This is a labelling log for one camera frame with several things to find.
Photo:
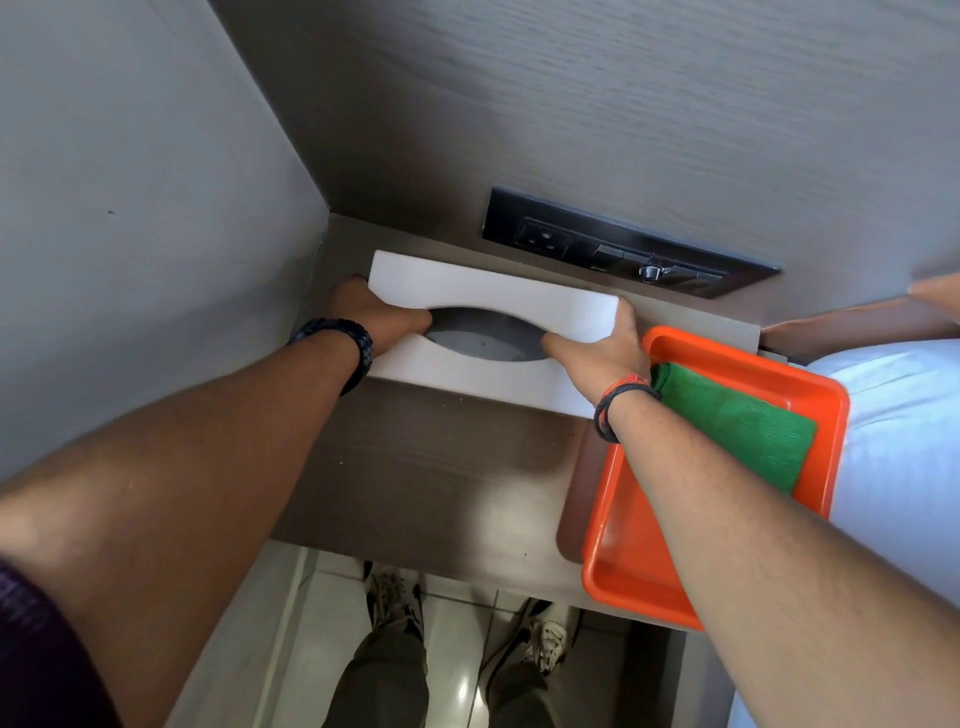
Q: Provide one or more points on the person's left hand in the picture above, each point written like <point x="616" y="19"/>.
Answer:
<point x="382" y="322"/>

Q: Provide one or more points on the person's right hand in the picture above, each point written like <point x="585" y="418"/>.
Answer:
<point x="607" y="360"/>

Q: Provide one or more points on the white tissue box cover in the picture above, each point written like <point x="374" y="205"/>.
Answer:
<point x="487" y="289"/>

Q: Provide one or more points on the green cleaning cloth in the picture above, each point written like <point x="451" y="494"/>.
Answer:
<point x="735" y="427"/>

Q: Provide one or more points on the person's left forearm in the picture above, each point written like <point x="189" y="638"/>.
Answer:
<point x="150" y="487"/>

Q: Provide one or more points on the person's right forearm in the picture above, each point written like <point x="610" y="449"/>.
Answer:
<point x="750" y="562"/>

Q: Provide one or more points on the person's left shoe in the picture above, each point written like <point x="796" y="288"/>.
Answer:
<point x="390" y="600"/>

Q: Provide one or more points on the person's shoe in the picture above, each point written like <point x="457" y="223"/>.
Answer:
<point x="551" y="637"/>
<point x="390" y="600"/>

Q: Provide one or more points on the person's right shoe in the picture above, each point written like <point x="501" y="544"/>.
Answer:
<point x="551" y="637"/>

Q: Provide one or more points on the dark wristwatch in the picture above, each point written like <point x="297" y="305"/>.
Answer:
<point x="352" y="337"/>

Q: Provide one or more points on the orange plastic tray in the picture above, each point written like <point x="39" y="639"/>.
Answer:
<point x="622" y="562"/>

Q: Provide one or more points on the brown padded headboard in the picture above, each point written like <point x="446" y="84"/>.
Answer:
<point x="847" y="330"/>

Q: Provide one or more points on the large white pillow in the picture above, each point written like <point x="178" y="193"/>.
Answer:
<point x="900" y="450"/>

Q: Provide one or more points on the dark grey trousers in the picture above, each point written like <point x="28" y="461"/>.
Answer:
<point x="375" y="682"/>

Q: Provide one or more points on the purple shirt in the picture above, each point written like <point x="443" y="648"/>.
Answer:
<point x="45" y="660"/>

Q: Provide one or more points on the black wall socket panel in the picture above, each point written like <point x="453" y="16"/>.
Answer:
<point x="502" y="217"/>

